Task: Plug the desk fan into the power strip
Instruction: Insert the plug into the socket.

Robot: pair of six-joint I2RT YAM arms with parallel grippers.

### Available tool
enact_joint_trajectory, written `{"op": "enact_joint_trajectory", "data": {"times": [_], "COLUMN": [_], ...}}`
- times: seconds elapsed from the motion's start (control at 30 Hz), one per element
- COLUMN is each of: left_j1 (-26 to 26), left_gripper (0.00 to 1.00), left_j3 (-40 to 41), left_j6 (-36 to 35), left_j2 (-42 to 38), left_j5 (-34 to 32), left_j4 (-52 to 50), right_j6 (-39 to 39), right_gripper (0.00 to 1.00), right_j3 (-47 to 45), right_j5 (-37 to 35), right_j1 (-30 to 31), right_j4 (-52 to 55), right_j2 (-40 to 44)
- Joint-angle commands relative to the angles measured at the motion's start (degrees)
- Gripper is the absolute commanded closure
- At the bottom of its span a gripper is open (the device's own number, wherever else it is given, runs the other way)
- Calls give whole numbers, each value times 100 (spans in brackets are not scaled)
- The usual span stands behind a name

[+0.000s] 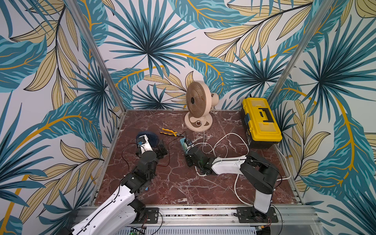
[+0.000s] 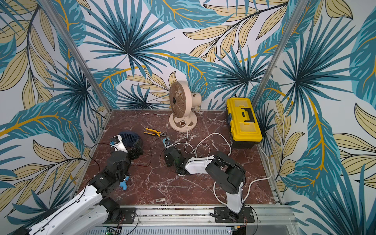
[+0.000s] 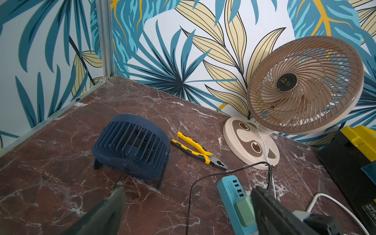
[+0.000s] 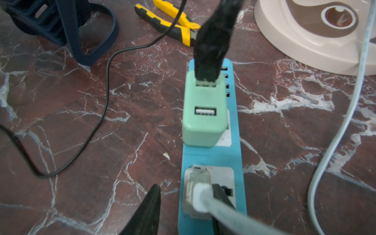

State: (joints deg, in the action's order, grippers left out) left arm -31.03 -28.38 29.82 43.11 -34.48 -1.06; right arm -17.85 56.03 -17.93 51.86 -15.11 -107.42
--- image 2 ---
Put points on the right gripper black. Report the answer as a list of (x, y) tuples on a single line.
[(169, 153)]

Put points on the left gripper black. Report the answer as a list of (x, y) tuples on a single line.
[(135, 154)]

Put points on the blue power strip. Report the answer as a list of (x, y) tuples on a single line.
[(167, 142)]

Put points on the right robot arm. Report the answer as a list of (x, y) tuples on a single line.
[(225, 172)]

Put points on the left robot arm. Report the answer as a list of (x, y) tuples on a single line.
[(93, 205)]

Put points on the small navy blue fan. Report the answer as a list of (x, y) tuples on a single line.
[(132, 140)]

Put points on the beige desk fan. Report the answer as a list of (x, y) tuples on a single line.
[(182, 100)]

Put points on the yellow black pliers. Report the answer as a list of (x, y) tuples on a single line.
[(153, 132)]

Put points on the light blue pipe fitting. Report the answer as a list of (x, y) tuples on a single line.
[(123, 184)]

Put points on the yellow black toolbox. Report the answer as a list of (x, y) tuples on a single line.
[(244, 128)]

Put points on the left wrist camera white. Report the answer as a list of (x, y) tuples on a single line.
[(117, 144)]

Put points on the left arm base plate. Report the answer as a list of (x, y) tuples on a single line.
[(122, 215)]

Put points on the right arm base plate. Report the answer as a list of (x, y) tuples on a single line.
[(224, 215)]

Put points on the aluminium front rail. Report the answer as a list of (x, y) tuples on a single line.
[(200, 216)]

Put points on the left aluminium frame post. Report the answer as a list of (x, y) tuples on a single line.
[(67, 38)]

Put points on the aluminium frame post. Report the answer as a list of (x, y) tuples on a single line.
[(279, 49), (67, 38)]

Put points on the right aluminium frame post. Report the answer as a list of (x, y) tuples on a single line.
[(279, 49)]

